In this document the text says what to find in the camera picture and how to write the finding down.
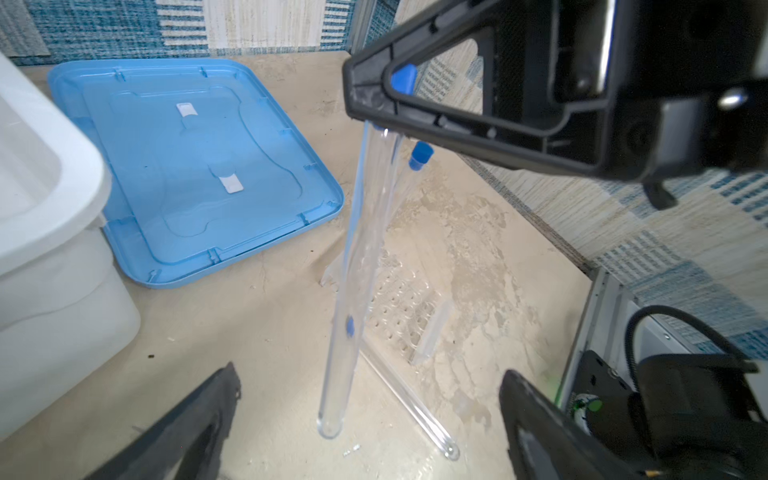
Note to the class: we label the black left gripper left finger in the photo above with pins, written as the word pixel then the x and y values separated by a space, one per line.
pixel 187 442

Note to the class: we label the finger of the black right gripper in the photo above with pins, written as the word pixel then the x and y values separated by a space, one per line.
pixel 518 84

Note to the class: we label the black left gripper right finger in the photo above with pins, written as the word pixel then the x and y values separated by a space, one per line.
pixel 546 444

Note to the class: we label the white plastic bin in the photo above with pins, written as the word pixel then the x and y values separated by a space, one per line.
pixel 64 308

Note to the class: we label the blue plastic lid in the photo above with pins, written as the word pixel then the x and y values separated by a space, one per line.
pixel 207 168

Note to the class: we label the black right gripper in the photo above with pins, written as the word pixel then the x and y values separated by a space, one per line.
pixel 684 86

